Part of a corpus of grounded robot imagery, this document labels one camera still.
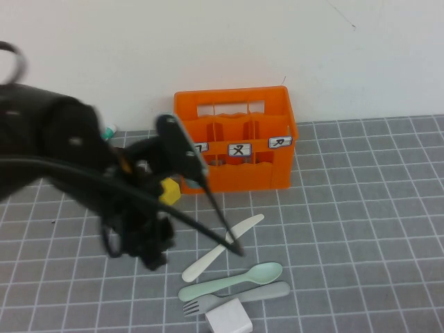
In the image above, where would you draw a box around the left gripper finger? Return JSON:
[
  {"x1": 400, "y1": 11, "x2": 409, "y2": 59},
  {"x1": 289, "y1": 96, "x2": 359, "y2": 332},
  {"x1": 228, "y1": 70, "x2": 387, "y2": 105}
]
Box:
[
  {"x1": 99, "y1": 214, "x2": 130, "y2": 259},
  {"x1": 137, "y1": 214, "x2": 176, "y2": 273}
]

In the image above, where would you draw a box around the black looped cable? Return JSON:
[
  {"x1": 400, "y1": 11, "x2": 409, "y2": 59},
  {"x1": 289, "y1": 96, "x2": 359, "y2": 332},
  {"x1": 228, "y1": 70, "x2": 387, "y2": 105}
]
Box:
[{"x1": 0, "y1": 41, "x2": 28, "y2": 86}]

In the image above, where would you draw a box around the mint green plastic spoon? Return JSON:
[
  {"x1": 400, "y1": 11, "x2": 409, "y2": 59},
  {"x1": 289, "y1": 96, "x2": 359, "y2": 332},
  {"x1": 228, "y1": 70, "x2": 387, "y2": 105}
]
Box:
[{"x1": 178, "y1": 262, "x2": 284, "y2": 302}]

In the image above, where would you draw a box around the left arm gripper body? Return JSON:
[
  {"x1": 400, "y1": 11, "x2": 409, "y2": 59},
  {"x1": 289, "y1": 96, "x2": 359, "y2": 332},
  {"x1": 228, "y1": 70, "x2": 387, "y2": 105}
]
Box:
[{"x1": 114, "y1": 138, "x2": 176, "y2": 225}]

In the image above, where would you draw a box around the white rectangular box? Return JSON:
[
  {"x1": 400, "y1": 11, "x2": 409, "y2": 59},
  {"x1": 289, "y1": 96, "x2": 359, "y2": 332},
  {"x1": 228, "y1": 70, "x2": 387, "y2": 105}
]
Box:
[{"x1": 205, "y1": 298, "x2": 253, "y2": 333}]

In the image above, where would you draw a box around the grey grid table mat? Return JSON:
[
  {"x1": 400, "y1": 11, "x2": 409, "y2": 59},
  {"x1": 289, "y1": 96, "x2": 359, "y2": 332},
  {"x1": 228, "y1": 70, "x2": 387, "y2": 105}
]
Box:
[{"x1": 0, "y1": 115, "x2": 444, "y2": 333}]

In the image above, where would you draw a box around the orange plastic cutlery crate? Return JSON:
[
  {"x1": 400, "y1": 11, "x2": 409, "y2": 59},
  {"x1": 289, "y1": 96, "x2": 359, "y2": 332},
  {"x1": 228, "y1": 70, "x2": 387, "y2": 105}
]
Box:
[{"x1": 173, "y1": 85, "x2": 299, "y2": 194}]

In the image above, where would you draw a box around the teal and white glue stick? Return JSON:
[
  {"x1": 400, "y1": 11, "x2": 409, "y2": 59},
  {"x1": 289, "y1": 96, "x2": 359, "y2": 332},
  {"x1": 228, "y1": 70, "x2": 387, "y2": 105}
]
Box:
[{"x1": 101, "y1": 124, "x2": 119, "y2": 142}]

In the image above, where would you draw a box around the thick black cable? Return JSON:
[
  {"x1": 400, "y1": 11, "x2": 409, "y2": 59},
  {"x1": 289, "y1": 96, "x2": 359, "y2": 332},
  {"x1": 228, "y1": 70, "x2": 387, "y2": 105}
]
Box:
[{"x1": 0, "y1": 155, "x2": 246, "y2": 257}]

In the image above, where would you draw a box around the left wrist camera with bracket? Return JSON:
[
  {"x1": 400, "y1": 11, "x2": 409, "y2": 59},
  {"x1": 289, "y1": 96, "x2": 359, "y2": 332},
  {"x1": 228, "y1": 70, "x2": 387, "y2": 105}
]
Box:
[{"x1": 155, "y1": 112, "x2": 210, "y2": 181}]

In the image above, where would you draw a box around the grey plastic fork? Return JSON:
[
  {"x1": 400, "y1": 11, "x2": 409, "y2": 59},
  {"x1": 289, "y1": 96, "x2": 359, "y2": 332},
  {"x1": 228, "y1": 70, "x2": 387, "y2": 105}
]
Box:
[{"x1": 182, "y1": 281, "x2": 291, "y2": 317}]

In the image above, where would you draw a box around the yellow foam cube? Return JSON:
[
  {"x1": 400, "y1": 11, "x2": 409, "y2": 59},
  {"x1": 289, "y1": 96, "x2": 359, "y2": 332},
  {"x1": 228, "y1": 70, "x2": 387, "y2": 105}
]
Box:
[{"x1": 158, "y1": 178, "x2": 182, "y2": 206}]

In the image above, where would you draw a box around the cream plastic knife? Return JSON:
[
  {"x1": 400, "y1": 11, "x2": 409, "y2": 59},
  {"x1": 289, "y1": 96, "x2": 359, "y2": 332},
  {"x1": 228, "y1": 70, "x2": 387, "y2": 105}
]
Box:
[{"x1": 181, "y1": 214, "x2": 265, "y2": 282}]

